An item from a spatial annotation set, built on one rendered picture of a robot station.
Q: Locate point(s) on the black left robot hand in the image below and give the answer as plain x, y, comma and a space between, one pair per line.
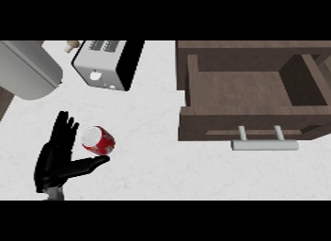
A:
57, 158

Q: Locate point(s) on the brown wooden cabinet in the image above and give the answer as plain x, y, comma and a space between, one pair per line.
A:
247, 50

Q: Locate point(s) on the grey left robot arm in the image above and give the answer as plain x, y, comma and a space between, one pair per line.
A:
55, 193

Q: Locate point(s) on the large pale grey appliance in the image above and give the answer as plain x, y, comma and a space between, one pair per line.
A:
20, 67

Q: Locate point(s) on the brown wooden drawer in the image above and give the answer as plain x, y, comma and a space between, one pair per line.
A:
251, 103

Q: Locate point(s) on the small beige object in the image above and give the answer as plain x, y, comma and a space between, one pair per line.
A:
71, 45

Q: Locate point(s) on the silver and black toaster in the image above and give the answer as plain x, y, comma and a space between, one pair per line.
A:
105, 64

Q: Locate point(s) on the red and white can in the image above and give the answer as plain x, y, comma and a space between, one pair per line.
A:
99, 140

